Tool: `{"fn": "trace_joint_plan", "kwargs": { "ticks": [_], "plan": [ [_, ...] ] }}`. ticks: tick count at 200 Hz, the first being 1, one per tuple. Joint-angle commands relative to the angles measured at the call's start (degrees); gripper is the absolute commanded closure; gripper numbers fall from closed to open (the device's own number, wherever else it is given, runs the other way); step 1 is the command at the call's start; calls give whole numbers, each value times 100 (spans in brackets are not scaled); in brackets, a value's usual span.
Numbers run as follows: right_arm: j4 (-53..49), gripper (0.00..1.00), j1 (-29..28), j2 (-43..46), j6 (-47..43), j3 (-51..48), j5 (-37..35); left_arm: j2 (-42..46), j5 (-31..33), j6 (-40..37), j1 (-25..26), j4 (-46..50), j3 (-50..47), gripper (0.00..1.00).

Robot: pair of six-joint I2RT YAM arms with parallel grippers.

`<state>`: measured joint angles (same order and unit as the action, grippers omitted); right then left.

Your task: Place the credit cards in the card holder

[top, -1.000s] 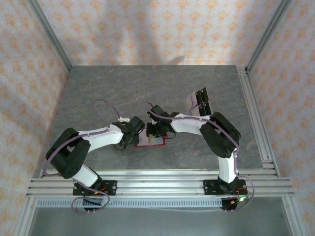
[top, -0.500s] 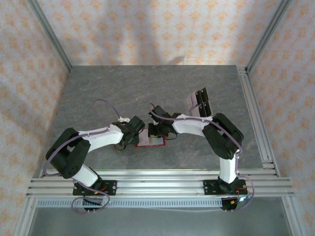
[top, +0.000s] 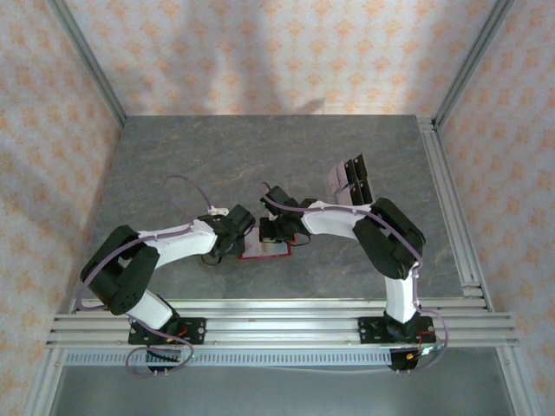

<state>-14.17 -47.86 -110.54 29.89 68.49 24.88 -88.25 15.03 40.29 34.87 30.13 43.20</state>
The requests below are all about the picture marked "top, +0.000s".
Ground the red card holder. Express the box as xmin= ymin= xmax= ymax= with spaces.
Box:
xmin=236 ymin=233 xmax=297 ymax=261

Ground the grey metal sheet panel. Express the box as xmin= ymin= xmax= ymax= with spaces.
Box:
xmin=49 ymin=366 xmax=519 ymax=416

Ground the black controller board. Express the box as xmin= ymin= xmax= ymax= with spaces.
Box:
xmin=388 ymin=344 xmax=447 ymax=376

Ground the narrow aluminium extrusion rail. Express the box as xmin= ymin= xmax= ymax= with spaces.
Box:
xmin=69 ymin=297 xmax=495 ymax=316

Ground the wide aluminium extrusion rail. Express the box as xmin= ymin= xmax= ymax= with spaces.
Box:
xmin=45 ymin=312 xmax=520 ymax=350

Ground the grey slotted cable duct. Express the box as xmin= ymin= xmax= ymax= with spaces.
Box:
xmin=64 ymin=349 xmax=394 ymax=368

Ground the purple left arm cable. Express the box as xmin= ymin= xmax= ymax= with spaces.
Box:
xmin=76 ymin=174 xmax=218 ymax=380

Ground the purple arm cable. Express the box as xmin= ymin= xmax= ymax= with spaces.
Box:
xmin=258 ymin=180 xmax=450 ymax=376
xmin=76 ymin=174 xmax=218 ymax=380

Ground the aluminium table side rail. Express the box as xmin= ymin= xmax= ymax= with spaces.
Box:
xmin=417 ymin=115 xmax=495 ymax=313

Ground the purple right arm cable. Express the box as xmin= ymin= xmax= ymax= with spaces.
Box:
xmin=258 ymin=180 xmax=450 ymax=376

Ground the aluminium frame post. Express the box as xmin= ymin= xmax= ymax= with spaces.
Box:
xmin=46 ymin=0 xmax=127 ymax=127
xmin=431 ymin=0 xmax=518 ymax=127

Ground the aluminium frame leg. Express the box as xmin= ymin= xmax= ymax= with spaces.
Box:
xmin=496 ymin=346 xmax=539 ymax=416
xmin=23 ymin=348 xmax=66 ymax=416

